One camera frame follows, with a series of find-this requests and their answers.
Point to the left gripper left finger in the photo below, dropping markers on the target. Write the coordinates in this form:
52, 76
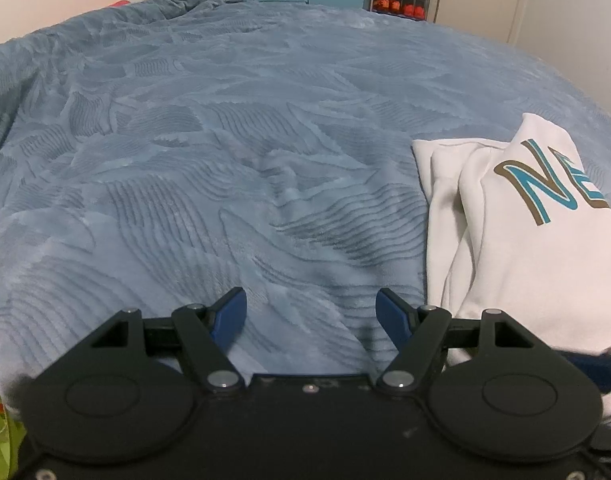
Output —
205, 335

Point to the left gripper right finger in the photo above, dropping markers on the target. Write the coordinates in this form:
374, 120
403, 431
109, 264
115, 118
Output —
419, 335

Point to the white long-sleeve Nevada shirt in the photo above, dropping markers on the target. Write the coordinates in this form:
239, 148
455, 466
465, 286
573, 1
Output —
519, 226

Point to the blue textured bedspread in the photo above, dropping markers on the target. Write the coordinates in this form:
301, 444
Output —
161, 153

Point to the green patterned cloth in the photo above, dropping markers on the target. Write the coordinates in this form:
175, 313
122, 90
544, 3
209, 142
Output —
11, 434

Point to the red pillow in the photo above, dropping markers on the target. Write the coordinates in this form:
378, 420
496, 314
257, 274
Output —
120, 3

